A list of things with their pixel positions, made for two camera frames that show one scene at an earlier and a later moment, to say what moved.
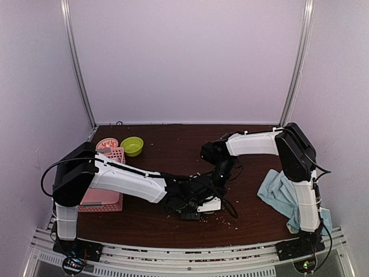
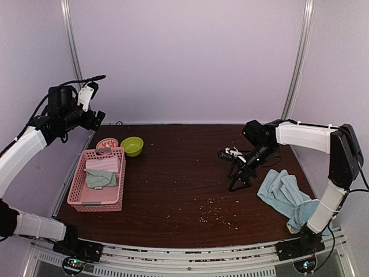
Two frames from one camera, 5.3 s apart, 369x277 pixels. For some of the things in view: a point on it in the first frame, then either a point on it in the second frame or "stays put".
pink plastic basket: x=99 y=200 stays put
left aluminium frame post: x=65 y=11 stays put
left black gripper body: x=188 y=208 to x=87 y=123
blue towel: x=279 y=193 stays put
